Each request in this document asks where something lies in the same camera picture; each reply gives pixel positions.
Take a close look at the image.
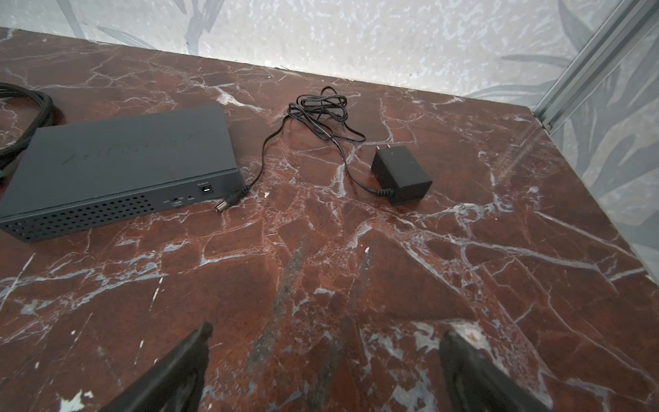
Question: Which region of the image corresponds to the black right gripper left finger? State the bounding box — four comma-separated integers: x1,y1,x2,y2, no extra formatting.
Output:
101,322,213,411

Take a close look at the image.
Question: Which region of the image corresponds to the black coiled cable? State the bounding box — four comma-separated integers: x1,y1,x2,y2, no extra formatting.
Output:
0,81,57,171

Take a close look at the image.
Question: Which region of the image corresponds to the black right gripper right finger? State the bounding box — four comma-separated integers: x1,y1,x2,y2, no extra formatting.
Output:
439,331,548,412

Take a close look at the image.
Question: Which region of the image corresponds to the black power adapter with cable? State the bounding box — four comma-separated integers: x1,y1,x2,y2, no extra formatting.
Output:
216,86,432,213

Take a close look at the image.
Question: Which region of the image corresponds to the dark grey network switch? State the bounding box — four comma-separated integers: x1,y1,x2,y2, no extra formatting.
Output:
1,105,243,242

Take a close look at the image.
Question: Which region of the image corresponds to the aluminium frame post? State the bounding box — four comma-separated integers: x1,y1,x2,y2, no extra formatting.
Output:
534,0,658,132

